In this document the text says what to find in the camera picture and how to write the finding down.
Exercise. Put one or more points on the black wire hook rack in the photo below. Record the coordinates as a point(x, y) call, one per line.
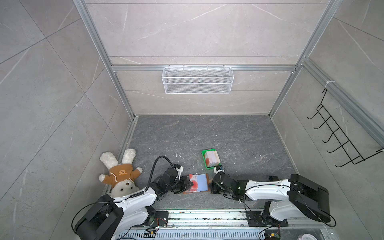
point(344, 143)

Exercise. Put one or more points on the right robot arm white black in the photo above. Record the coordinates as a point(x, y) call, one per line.
point(295, 197)

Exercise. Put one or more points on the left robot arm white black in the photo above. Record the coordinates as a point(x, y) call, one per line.
point(86, 227)

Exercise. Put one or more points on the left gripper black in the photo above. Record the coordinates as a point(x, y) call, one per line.
point(185, 180)

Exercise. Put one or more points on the white teddy bear brown shirt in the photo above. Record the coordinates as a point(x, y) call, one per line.
point(121, 177)

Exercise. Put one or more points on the brown leather card holder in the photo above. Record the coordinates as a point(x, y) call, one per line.
point(201, 183)

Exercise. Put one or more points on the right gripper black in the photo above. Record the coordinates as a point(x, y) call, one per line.
point(213, 187)

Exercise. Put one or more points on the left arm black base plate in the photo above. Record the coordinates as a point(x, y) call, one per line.
point(156, 219)

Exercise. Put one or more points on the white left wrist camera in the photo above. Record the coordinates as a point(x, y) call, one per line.
point(179, 170)

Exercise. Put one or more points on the white wire mesh basket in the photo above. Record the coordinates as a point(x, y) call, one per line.
point(197, 80)

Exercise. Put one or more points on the stack of cards in bin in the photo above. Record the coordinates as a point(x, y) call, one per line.
point(211, 159)

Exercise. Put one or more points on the green plastic card bin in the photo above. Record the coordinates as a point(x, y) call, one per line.
point(204, 159)

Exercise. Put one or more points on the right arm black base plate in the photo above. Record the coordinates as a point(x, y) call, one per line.
point(259, 219)

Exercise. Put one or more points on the aluminium front rail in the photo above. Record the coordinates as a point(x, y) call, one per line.
point(216, 220)

